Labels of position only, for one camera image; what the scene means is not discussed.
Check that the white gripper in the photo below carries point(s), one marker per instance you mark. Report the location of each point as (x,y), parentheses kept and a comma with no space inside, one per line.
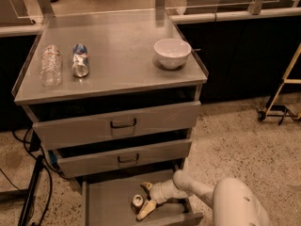
(159,191)

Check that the orange soda can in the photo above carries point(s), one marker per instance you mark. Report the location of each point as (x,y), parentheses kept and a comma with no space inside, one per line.
(137,203)

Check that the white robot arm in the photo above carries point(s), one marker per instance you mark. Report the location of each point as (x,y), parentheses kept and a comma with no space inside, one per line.
(232,201)

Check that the middle grey drawer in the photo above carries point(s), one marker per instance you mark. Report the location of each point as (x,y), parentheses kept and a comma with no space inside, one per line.
(124,158)

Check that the grey drawer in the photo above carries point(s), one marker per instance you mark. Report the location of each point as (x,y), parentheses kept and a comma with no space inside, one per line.
(124,158)
(107,198)
(109,126)

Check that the bottom grey drawer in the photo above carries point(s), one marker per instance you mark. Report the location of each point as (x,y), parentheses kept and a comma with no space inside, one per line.
(107,198)

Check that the grey metal drawer cabinet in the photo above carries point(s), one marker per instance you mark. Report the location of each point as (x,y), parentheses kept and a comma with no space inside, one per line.
(123,74)

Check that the top grey drawer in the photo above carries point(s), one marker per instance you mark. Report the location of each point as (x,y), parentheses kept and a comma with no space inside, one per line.
(109,126)

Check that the blue crushed soda can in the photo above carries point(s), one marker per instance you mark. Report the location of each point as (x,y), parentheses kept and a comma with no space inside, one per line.
(80,65)

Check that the black metal stand leg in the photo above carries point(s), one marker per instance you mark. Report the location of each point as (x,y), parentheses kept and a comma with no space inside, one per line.
(25,195)

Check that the white ceramic bowl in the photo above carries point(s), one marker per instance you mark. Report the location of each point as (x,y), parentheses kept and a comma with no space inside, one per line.
(172,53)

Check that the clear plastic bottle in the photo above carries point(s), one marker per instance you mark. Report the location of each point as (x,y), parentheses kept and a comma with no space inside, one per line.
(51,63)

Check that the clear acrylic panel left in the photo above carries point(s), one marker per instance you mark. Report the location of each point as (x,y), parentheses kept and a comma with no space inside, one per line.
(20,12)

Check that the yellow wheeled cart frame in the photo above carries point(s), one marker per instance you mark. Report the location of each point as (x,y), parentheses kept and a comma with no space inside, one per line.
(273,107)

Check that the white horizontal rail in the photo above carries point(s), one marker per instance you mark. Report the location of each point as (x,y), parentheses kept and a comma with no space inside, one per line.
(234,16)

